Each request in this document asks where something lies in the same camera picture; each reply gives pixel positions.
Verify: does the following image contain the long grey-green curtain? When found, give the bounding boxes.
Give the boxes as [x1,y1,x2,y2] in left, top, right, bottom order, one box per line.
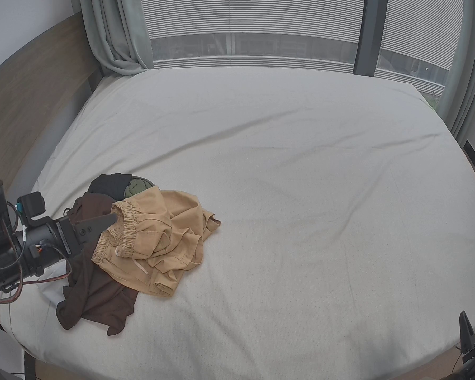
[67,0,155,76]

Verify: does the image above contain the tan shorts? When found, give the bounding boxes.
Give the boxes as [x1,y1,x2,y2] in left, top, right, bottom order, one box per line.
[91,186,221,297]

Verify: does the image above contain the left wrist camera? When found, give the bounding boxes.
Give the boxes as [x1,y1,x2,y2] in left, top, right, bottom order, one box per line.
[17,192,48,230]

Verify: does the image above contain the bed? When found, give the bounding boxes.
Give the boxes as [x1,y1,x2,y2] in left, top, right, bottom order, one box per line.
[0,12,475,380]

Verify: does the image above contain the black garment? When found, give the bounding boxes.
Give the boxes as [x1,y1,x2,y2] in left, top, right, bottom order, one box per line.
[88,174,133,197]

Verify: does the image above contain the brown garment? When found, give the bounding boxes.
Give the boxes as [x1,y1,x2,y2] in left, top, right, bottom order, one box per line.
[55,192,143,336]

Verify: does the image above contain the green garment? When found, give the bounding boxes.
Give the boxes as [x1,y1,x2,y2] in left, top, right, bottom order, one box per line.
[123,178,152,198]

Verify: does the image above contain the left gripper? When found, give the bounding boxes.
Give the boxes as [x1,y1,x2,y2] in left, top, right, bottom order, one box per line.
[22,216,84,269]

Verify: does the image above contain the window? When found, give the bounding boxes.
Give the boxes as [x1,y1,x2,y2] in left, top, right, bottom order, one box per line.
[136,0,472,94]

